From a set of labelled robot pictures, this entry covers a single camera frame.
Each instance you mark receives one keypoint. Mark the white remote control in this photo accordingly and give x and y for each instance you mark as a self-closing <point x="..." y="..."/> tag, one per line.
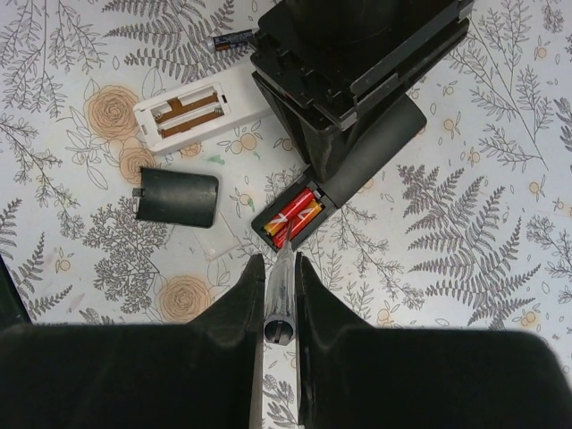
<point x="200" y="110"/>

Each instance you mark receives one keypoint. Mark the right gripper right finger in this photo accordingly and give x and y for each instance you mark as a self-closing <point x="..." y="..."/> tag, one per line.
<point x="353" y="375"/>

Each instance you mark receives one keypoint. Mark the orange yellow AAA battery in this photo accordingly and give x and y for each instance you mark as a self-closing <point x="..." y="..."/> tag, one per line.
<point x="298" y="223"/>

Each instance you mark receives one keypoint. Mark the black remote control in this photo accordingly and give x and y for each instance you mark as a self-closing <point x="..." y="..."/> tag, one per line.
<point x="387" y="136"/>

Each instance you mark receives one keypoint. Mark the red AAA battery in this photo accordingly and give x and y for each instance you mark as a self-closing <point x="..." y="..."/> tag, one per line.
<point x="288" y="212"/>

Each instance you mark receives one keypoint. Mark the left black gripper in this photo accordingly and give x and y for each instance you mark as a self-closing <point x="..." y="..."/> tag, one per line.
<point x="334" y="61"/>

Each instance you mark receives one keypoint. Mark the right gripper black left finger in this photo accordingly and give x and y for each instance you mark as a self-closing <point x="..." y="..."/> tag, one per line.
<point x="203" y="374"/>

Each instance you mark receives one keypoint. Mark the white battery cover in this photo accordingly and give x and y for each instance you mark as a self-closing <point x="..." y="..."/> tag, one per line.
<point x="217" y="240"/>

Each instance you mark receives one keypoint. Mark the floral table mat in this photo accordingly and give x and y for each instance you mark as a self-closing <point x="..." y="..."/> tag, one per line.
<point x="454" y="232"/>

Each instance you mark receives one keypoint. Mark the dark AAA battery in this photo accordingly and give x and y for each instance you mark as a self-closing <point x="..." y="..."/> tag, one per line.
<point x="230" y="41"/>

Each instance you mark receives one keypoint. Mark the black battery cover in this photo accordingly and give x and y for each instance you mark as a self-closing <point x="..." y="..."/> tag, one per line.
<point x="183" y="198"/>

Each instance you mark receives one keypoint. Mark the small screwdriver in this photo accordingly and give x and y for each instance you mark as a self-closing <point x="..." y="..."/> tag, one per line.
<point x="280" y="310"/>

